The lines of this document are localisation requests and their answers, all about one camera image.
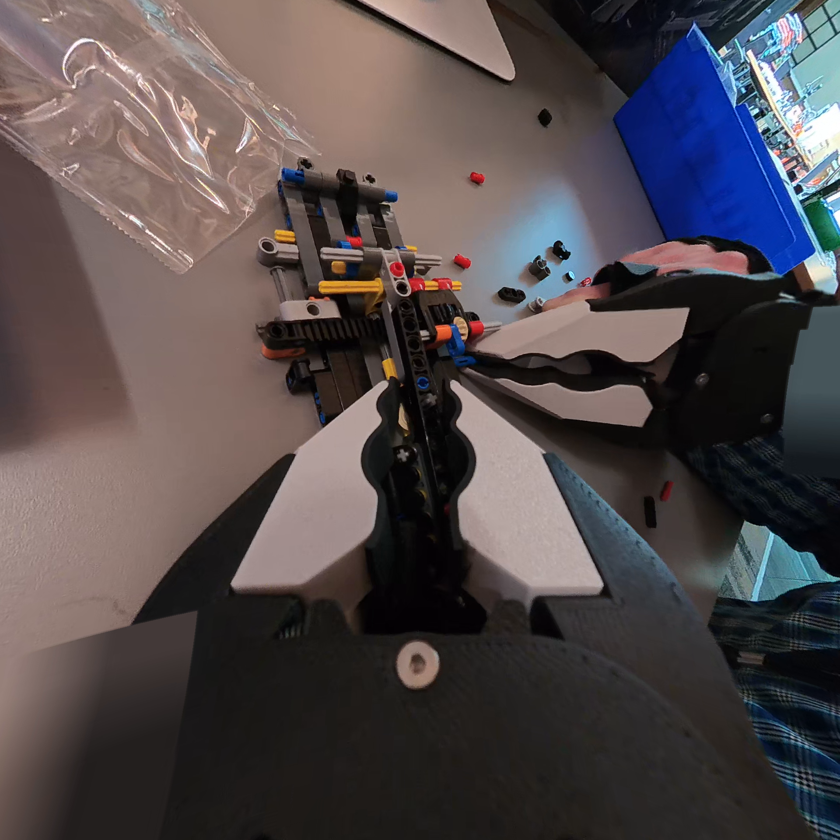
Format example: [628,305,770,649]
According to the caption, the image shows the person's right forearm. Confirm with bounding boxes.
[686,433,840,578]

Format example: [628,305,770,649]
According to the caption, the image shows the blue plastic bin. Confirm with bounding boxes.
[613,23,819,274]

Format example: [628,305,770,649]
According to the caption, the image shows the dark printed poster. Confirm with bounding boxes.
[538,0,802,97]

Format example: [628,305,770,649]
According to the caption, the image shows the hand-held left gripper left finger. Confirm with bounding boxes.
[230,379,401,632]

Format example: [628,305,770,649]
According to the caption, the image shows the blue plaid shirt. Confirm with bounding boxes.
[709,577,840,840]

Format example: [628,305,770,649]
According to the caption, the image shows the clear plastic bag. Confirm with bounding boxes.
[0,0,317,274]

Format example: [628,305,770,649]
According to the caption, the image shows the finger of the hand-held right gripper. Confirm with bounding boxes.
[461,367,655,427]
[478,301,691,363]

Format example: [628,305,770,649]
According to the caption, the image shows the person's right hand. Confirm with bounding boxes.
[543,239,757,312]

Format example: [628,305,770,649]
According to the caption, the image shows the multicoloured lego assembly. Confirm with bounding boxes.
[255,156,503,592]

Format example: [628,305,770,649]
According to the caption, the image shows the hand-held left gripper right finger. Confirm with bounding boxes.
[450,379,605,622]

